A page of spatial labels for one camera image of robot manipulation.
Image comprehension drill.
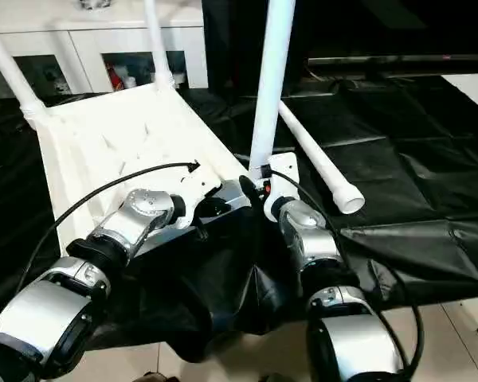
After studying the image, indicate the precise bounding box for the white plastic table leg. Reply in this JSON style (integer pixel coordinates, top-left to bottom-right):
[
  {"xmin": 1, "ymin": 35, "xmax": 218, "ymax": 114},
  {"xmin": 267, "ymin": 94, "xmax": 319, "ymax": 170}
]
[
  {"xmin": 0, "ymin": 14, "xmax": 49, "ymax": 121},
  {"xmin": 246, "ymin": 0, "xmax": 299, "ymax": 181},
  {"xmin": 276, "ymin": 100, "xmax": 366, "ymax": 216},
  {"xmin": 142, "ymin": 0, "xmax": 177, "ymax": 92}
]

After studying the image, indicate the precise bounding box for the black mat cloth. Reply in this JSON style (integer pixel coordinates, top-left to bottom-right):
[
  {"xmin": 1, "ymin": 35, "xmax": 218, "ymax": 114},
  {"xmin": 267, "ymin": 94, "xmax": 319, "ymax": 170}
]
[{"xmin": 0, "ymin": 77, "xmax": 478, "ymax": 365}]

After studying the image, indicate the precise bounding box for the white plastic table top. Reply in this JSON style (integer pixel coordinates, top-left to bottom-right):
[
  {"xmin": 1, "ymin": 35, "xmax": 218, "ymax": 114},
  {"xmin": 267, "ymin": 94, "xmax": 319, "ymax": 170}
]
[{"xmin": 21, "ymin": 82, "xmax": 253, "ymax": 260}]

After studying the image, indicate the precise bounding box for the silver bowl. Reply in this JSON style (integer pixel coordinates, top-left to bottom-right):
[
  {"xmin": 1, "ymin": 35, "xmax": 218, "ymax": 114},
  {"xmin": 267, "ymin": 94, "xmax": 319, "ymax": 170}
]
[{"xmin": 77, "ymin": 0, "xmax": 108, "ymax": 12}]

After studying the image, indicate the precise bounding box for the grey low shelf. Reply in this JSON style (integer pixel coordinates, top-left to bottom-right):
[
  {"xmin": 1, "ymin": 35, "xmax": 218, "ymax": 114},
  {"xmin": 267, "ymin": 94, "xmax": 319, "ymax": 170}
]
[{"xmin": 305, "ymin": 53, "xmax": 478, "ymax": 77}]

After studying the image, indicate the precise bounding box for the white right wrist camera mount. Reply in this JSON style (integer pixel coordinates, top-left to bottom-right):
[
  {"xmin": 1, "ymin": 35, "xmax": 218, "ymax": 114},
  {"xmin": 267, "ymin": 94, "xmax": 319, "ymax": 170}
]
[{"xmin": 261, "ymin": 150, "xmax": 301, "ymax": 223}]

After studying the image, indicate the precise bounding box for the black backdrop cloth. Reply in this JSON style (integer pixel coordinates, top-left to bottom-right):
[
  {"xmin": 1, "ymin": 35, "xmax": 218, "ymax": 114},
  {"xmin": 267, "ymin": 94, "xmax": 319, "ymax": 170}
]
[{"xmin": 202, "ymin": 0, "xmax": 478, "ymax": 92}]

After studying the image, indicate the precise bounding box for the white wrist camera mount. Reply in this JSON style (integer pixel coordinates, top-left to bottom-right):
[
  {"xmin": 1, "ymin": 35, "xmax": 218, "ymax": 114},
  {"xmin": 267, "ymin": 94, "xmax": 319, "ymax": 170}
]
[
  {"xmin": 261, "ymin": 150, "xmax": 301, "ymax": 223},
  {"xmin": 170, "ymin": 166, "xmax": 225, "ymax": 231}
]

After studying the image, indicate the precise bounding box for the red bottle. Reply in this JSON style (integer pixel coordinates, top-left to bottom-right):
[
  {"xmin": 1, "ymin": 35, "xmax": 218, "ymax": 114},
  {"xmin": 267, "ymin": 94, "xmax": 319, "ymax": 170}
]
[{"xmin": 108, "ymin": 62, "xmax": 123, "ymax": 92}]

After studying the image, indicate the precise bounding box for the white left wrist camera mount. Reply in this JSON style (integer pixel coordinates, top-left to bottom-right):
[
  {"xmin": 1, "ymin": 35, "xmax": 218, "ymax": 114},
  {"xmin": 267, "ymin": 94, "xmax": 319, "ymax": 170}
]
[{"xmin": 170, "ymin": 166, "xmax": 225, "ymax": 231}]

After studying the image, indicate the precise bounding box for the white glass-door cabinet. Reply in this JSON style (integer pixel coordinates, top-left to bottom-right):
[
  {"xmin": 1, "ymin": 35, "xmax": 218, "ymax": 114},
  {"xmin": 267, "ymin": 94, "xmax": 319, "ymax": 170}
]
[{"xmin": 0, "ymin": 0, "xmax": 211, "ymax": 101}]

